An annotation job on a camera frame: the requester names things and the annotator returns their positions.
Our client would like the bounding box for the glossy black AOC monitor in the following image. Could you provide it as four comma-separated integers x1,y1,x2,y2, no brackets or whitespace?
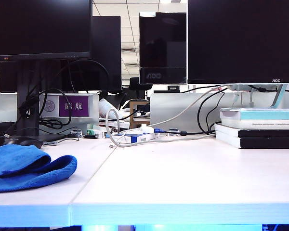
139,12,188,85

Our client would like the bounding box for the round grey sticker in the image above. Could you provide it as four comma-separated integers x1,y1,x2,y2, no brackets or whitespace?
43,100,56,113

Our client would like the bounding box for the blue white medicine box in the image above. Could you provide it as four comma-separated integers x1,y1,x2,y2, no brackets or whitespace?
111,131,160,145

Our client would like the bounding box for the white printed bottle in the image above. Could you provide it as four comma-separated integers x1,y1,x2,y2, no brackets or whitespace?
98,98,118,119

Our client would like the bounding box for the black power cable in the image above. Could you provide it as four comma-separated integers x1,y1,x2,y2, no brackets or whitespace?
205,90,226,134

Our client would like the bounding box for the long white green box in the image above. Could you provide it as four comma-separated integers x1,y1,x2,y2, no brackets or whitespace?
86,128,106,140

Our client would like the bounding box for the black computer mouse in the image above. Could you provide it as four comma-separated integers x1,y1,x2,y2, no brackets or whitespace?
3,136,43,149

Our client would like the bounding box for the black AOC monitor white frame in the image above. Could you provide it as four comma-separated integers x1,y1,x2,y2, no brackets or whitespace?
187,0,289,85

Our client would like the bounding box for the grey monitor cable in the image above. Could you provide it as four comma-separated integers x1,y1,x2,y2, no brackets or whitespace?
105,84,228,148

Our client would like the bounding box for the silver frame monitor stand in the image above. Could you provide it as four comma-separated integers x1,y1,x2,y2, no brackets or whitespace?
227,83,289,109

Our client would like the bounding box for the blue microfibre rag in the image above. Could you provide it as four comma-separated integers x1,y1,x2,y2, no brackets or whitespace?
0,144,78,193

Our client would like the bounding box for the black monitor stand column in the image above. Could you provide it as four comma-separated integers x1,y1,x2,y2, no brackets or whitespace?
16,60,80,142

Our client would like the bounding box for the black cable with blue plug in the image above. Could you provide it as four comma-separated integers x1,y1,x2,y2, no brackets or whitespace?
154,87,228,136

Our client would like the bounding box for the black spine white book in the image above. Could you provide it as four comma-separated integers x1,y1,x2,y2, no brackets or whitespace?
214,123,289,139
216,136,289,150

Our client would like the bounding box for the purple name label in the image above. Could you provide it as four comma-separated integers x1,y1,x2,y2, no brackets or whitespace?
59,95,90,117

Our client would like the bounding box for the black cable bundle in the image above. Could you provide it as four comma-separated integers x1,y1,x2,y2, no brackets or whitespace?
18,88,72,130

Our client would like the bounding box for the black monitor with button row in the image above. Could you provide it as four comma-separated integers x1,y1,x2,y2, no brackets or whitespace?
0,0,92,63

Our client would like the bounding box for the white book with small print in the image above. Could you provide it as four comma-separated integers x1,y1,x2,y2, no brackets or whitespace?
221,118,289,130

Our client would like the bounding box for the wooden desk shelf riser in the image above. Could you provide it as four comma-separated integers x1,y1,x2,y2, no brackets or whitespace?
129,100,151,129

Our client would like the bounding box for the white video adapter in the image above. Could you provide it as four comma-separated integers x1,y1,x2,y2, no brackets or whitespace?
141,124,156,134

